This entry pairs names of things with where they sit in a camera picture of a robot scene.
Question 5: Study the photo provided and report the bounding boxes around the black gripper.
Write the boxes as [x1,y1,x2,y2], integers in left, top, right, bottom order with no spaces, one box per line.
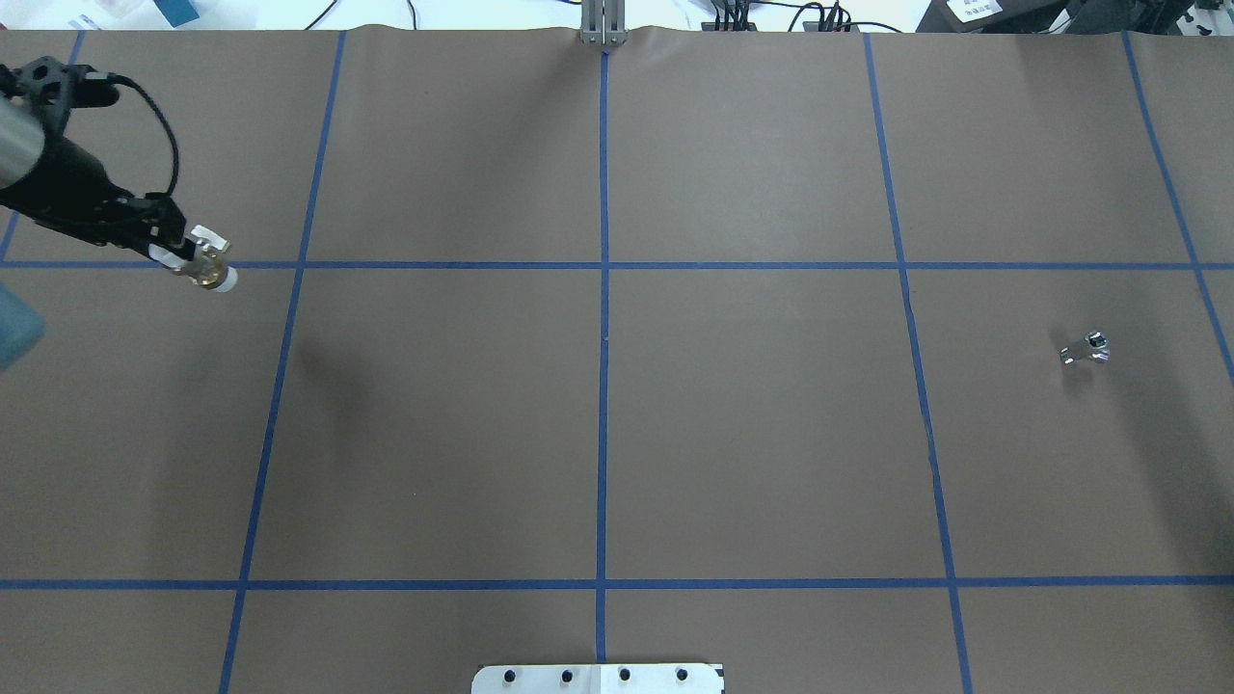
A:
[1,138,197,273]

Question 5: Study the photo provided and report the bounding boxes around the white brass PPR pipe fitting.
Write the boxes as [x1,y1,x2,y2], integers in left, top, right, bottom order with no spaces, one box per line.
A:
[172,225,239,293]

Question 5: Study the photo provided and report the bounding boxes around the chrome angle valve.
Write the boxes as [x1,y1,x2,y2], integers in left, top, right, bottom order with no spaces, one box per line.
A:
[1059,331,1111,366]

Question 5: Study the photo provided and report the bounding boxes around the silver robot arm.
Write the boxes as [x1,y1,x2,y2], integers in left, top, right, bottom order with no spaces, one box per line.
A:
[1,101,222,280]

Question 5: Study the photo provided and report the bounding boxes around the black box with label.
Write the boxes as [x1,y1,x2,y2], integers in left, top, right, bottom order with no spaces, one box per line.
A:
[914,1,1067,35]

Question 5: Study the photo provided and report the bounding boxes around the black camera cable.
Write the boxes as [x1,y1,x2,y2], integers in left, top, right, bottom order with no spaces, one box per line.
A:
[106,73,181,200]

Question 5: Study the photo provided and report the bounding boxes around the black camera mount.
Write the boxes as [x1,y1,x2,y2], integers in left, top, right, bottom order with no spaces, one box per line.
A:
[0,56,121,121]

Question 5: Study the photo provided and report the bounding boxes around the aluminium frame post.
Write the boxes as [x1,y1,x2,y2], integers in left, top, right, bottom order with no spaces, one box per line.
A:
[578,0,629,48]

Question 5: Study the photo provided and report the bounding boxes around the white camera stand column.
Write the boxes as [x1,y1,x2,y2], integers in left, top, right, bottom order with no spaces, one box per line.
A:
[470,662,726,693]

